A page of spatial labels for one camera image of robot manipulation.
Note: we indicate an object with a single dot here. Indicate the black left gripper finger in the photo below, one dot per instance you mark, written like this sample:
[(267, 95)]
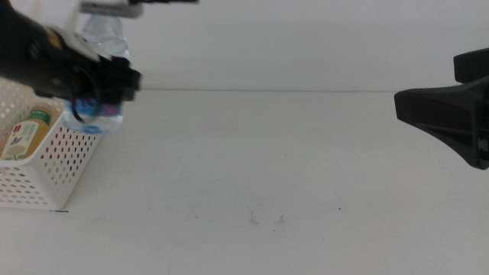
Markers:
[(120, 82)]

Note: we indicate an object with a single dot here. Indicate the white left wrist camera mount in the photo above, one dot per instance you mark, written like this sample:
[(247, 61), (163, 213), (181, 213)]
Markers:
[(111, 8)]

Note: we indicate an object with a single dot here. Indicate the yellow tea bottle white cap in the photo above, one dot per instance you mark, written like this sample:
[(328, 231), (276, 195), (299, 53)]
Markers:
[(23, 137)]

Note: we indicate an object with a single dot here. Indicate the white perforated plastic basket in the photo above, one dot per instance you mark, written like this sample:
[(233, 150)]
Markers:
[(15, 163)]

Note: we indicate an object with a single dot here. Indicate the clear water bottle blue cap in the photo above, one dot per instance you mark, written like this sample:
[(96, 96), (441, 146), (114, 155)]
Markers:
[(109, 38)]

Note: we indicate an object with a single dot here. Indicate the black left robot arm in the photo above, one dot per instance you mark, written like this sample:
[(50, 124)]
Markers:
[(19, 49)]

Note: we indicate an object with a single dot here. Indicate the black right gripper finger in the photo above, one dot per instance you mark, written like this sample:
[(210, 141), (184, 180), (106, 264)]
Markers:
[(471, 65), (451, 110)]

